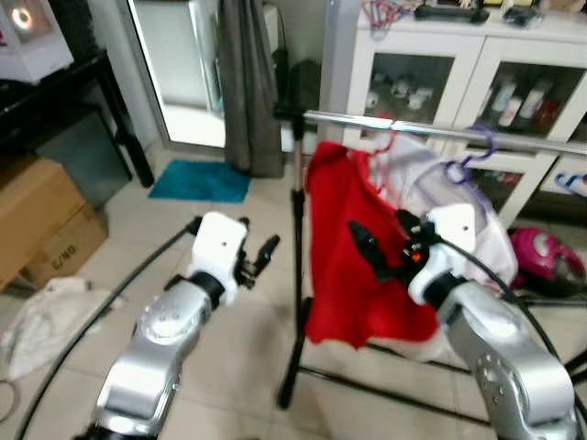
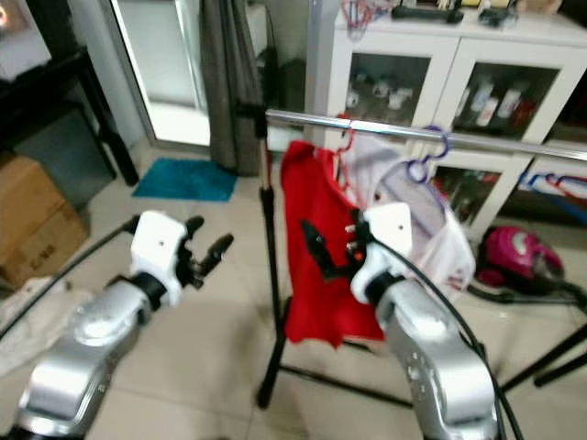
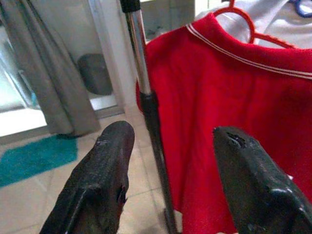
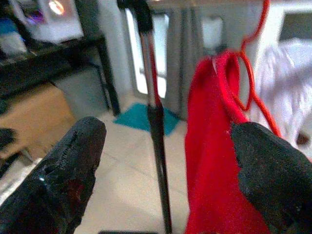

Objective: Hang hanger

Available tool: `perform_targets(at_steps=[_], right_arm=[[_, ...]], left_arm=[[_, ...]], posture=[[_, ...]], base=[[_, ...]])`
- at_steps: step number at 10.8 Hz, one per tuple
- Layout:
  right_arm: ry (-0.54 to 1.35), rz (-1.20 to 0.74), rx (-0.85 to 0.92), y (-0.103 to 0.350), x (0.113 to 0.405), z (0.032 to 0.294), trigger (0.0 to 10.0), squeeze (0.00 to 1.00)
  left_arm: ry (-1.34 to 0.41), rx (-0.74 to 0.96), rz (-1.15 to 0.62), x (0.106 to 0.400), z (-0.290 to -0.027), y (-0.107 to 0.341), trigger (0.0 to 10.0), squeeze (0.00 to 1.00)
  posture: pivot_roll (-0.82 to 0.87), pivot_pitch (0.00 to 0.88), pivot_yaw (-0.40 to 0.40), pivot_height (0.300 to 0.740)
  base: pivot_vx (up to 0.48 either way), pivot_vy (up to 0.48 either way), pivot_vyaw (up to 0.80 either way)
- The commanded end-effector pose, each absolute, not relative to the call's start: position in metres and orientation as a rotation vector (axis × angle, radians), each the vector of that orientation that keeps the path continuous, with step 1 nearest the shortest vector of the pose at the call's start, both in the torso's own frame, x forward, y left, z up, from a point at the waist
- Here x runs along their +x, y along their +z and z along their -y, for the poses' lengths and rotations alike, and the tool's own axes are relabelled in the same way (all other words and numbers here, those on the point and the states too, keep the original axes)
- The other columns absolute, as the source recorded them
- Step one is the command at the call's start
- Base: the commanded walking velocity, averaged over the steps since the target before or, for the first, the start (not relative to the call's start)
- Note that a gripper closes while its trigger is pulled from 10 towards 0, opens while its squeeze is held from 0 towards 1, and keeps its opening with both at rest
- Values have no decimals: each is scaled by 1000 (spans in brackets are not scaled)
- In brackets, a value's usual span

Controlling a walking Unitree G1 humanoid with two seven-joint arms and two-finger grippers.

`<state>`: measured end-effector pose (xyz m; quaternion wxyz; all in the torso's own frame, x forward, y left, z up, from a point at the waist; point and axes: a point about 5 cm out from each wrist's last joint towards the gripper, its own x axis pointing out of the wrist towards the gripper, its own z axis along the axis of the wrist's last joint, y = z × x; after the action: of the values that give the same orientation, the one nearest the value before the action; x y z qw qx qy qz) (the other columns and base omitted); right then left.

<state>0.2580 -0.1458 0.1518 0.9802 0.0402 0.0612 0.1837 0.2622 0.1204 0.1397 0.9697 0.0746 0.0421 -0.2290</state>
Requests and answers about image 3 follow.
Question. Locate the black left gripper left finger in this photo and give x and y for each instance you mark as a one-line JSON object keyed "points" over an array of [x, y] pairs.
{"points": [[102, 170]]}

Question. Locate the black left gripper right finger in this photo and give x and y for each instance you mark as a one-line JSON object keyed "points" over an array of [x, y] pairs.
{"points": [[253, 182]]}

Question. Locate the red plastic hanger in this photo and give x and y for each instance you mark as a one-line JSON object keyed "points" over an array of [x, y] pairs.
{"points": [[250, 26]]}

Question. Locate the blue plastic hanger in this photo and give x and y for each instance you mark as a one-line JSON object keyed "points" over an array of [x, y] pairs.
{"points": [[299, 11]]}

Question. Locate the teal floor mat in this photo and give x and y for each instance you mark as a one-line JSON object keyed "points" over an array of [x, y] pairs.
{"points": [[36, 158]]}

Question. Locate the red shirt white striped collar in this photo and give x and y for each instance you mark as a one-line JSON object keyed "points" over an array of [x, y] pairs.
{"points": [[219, 92]]}

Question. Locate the grey bin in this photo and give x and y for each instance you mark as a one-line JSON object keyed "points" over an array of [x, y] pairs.
{"points": [[95, 73]]}

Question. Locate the grey curtain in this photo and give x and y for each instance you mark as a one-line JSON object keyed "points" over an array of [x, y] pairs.
{"points": [[48, 73]]}

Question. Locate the chrome and black clothes rack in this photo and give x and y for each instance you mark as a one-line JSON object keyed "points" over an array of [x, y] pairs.
{"points": [[140, 48]]}

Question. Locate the white hanging garment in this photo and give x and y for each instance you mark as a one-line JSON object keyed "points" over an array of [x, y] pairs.
{"points": [[273, 22]]}

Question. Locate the white door frame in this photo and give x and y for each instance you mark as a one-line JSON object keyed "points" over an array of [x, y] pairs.
{"points": [[109, 61]]}

